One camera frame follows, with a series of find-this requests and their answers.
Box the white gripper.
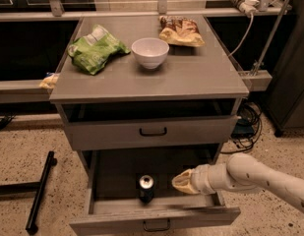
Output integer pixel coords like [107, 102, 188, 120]
[171, 163, 227, 195]

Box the grey metal railing frame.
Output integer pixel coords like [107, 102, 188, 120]
[0, 0, 292, 104]

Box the black cable bundle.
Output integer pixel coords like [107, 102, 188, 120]
[219, 99, 264, 155]

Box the white power strip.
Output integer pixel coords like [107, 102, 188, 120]
[230, 0, 257, 17]

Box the green chip bag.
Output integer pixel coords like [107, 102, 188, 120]
[67, 25, 131, 76]

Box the grey open middle drawer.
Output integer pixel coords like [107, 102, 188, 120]
[70, 145, 240, 236]

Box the grey top drawer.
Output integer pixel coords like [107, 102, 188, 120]
[64, 116, 238, 150]

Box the dark grey side cabinet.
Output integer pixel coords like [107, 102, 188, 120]
[262, 0, 304, 137]

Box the yellow snack bag on ledge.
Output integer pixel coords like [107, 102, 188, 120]
[39, 73, 59, 89]

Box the white power cable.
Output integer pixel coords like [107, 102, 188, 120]
[227, 13, 255, 58]

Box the black metal floor stand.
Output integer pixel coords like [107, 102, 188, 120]
[0, 151, 57, 236]

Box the grey drawer cabinet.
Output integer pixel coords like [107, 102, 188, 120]
[48, 15, 250, 169]

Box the brown yellow chip bag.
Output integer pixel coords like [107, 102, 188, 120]
[159, 16, 205, 47]

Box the white bowl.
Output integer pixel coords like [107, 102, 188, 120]
[131, 37, 169, 69]

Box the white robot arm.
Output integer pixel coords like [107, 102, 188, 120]
[172, 153, 304, 213]

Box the blue pepsi can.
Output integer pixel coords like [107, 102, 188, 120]
[139, 175, 154, 204]

